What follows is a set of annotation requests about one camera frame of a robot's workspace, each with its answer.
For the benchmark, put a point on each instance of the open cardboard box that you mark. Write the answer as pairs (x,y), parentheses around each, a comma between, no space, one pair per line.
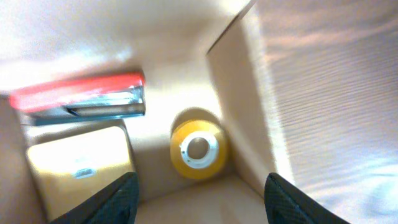
(200,61)

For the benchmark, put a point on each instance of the red black stapler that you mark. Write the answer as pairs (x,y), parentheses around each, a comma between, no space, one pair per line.
(106,97)

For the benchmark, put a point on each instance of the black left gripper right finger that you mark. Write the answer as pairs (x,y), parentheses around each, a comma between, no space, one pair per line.
(286,204)

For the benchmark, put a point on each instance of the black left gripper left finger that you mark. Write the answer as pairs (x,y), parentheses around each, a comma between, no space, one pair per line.
(116,203)

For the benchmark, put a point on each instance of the yellow tape roll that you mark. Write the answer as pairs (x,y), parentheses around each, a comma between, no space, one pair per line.
(198,149)

